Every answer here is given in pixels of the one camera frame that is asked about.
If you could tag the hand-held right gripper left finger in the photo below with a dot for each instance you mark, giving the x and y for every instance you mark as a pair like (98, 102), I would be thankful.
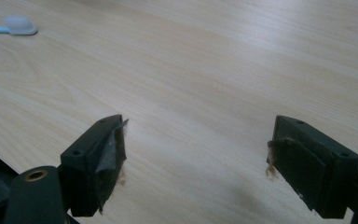
(87, 161)

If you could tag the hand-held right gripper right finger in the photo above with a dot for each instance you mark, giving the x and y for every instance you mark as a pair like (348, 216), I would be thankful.
(313, 168)

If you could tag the light blue plastic spoon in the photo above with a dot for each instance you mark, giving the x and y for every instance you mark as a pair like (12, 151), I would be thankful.
(17, 26)

